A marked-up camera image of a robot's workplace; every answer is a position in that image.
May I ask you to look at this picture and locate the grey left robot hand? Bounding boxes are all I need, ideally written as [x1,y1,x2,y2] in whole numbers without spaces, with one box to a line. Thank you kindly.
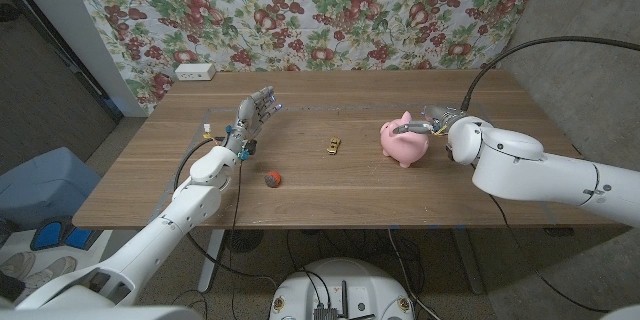
[223,85,283,154]

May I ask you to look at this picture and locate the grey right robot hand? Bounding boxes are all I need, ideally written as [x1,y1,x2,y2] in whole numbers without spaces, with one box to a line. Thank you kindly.
[392,104,466,136]

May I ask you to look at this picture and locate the pink plastic piggy bank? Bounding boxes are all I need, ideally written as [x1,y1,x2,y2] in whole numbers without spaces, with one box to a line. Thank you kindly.
[379,110,430,169]

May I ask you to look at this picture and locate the white power strip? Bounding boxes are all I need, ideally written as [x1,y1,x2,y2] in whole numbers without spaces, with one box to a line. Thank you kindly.
[174,62,217,82]

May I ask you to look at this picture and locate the fruit print backdrop cloth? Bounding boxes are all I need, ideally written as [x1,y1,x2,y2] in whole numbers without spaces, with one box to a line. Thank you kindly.
[64,0,549,114]

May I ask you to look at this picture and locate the round black floor fan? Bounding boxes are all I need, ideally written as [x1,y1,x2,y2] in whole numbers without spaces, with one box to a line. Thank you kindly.
[224,228,265,254]

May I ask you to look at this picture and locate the grey table leg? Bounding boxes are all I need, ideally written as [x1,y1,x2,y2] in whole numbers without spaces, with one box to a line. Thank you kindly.
[452,228,486,295]

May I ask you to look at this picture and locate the white table leg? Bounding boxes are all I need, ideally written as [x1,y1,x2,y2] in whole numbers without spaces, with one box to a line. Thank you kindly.
[197,228,226,294]

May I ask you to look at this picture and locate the white robot torso base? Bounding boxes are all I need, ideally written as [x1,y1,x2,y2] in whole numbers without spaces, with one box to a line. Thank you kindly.
[268,257,416,320]

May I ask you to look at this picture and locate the blue-grey plastic bin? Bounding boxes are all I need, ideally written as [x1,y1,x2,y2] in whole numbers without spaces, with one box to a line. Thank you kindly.
[0,146,103,231]

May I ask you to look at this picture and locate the blue and black foot pedal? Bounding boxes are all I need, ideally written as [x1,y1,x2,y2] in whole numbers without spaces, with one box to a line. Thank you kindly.
[29,215,96,252]

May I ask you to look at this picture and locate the beige sneaker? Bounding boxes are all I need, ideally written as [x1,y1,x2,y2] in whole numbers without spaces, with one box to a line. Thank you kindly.
[0,252,39,281]
[24,255,79,290]

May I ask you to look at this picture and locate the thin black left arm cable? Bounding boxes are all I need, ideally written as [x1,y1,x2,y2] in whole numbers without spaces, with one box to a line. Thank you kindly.
[225,158,244,320]

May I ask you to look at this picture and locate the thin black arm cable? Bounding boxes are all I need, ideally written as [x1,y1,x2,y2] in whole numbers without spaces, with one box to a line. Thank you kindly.
[225,158,244,320]
[487,193,612,314]

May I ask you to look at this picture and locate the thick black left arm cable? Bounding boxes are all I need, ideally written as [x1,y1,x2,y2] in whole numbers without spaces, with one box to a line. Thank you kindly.
[173,132,279,291]

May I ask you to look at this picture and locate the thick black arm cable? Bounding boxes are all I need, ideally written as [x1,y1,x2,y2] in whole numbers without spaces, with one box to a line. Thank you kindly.
[459,35,640,112]
[173,132,279,291]

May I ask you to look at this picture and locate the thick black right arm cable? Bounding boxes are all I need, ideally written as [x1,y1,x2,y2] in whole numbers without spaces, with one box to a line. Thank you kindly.
[459,35,640,112]

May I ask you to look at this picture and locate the black floor cable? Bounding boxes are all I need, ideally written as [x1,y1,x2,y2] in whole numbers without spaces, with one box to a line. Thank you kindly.
[387,227,444,320]

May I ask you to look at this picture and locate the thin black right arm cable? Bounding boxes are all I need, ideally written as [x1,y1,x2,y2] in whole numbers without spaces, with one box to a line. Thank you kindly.
[487,193,612,314]

